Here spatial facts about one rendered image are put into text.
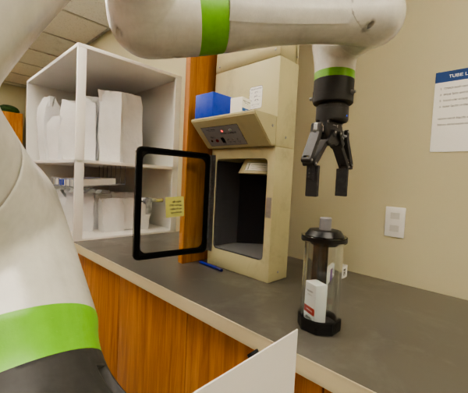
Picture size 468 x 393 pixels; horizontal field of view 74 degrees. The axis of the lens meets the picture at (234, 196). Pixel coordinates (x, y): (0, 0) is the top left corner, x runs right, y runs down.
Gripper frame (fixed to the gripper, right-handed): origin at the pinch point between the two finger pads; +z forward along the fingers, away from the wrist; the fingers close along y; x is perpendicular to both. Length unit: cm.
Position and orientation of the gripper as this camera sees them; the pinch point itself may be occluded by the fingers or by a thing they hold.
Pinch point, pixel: (327, 191)
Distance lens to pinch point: 78.2
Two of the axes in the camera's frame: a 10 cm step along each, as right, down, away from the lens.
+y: -7.2, 0.1, -6.9
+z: -0.4, 10.0, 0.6
